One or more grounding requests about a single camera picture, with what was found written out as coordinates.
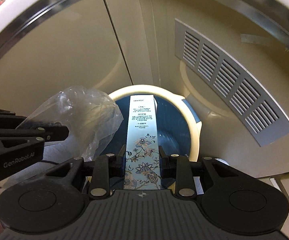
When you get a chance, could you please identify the floral blue paper carton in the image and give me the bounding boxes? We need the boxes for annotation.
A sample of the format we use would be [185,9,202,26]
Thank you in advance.
[123,95,162,190]

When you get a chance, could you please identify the clear plastic bag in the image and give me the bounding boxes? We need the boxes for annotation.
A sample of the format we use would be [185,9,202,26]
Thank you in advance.
[18,86,123,163]

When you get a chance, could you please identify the white round trash bin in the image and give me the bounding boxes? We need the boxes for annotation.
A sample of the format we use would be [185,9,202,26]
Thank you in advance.
[104,85,202,161]

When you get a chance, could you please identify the grey cabinet vent grille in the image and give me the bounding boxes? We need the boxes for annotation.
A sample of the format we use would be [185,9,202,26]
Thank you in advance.
[175,20,289,146]

